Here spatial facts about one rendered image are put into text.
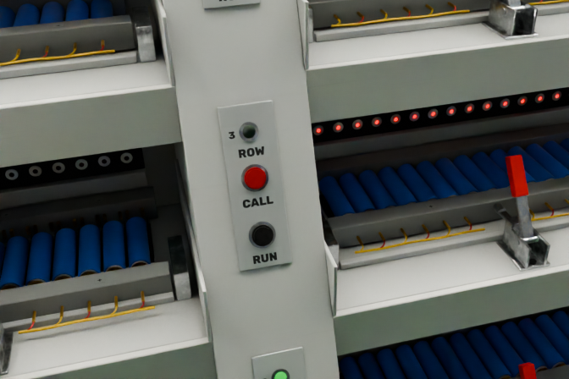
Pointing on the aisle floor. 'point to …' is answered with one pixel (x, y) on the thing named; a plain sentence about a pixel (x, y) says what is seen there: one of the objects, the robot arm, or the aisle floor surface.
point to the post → (263, 303)
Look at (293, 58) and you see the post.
